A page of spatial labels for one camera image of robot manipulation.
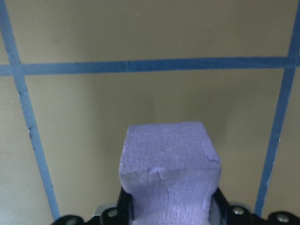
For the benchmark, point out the purple foam block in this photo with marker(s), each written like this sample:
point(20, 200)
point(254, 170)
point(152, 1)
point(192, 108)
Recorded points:
point(168, 152)

